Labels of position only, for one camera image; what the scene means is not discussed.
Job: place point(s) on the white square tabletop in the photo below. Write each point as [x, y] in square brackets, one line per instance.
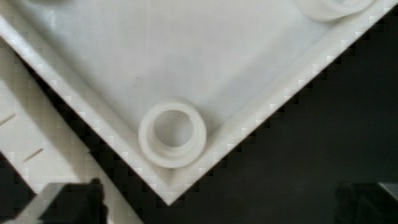
[228, 52]

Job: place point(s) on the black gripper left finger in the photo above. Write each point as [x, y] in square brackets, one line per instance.
[77, 207]

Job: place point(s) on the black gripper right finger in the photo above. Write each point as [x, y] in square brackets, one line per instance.
[366, 203]

